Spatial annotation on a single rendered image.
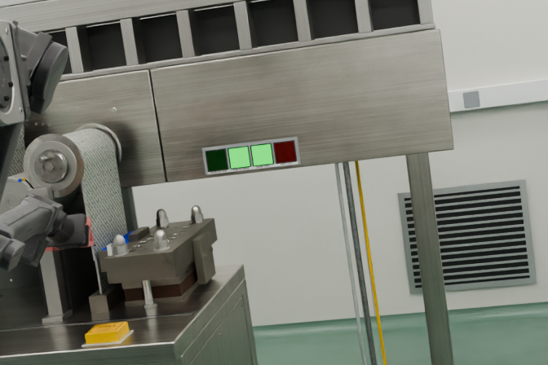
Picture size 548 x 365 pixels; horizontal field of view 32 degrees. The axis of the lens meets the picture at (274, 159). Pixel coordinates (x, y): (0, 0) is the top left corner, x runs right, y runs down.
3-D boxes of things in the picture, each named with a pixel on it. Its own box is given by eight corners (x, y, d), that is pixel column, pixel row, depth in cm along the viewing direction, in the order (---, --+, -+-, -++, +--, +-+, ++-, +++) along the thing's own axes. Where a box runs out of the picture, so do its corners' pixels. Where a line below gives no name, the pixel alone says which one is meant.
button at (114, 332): (86, 345, 192) (84, 334, 192) (98, 335, 199) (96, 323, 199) (118, 342, 191) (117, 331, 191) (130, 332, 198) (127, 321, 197)
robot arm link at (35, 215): (16, 245, 147) (-48, 219, 147) (3, 279, 148) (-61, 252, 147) (74, 207, 190) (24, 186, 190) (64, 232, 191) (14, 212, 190)
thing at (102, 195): (93, 260, 218) (81, 182, 216) (126, 239, 241) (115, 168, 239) (95, 260, 218) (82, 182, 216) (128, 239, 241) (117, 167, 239)
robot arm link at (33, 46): (17, 103, 119) (-23, 86, 119) (37, 99, 130) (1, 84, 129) (44, 35, 119) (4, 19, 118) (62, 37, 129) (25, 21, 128)
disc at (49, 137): (28, 200, 219) (18, 138, 217) (29, 200, 219) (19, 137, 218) (88, 194, 216) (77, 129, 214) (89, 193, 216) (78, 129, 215)
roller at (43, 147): (33, 193, 218) (25, 144, 217) (76, 177, 243) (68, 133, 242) (80, 187, 216) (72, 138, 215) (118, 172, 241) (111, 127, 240)
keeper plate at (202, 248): (198, 284, 228) (192, 239, 227) (208, 274, 238) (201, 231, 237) (208, 283, 228) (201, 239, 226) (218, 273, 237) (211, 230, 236)
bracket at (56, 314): (41, 324, 215) (19, 192, 212) (53, 316, 221) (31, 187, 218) (62, 323, 214) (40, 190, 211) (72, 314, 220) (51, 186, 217)
